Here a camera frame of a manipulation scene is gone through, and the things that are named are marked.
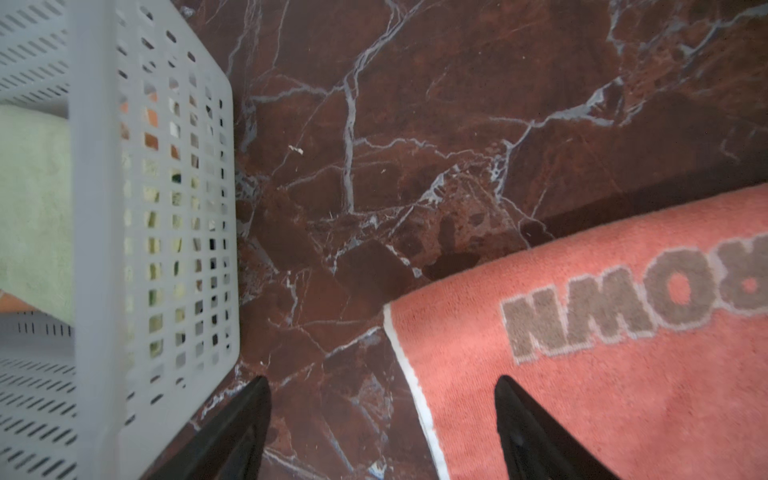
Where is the white plastic basket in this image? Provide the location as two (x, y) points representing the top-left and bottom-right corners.
(1, 1), (239, 479)

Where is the orange bunny pattern towel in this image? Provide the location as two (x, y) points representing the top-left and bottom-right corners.
(0, 291), (36, 314)

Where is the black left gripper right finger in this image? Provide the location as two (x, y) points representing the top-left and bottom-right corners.
(494, 375), (617, 479)

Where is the brown pink striped towel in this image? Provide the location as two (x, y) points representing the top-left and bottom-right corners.
(383, 185), (767, 479)

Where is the blue yellow towel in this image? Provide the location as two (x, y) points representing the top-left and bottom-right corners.
(1, 105), (74, 325)

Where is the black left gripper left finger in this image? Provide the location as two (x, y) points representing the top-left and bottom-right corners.
(150, 376), (272, 479)

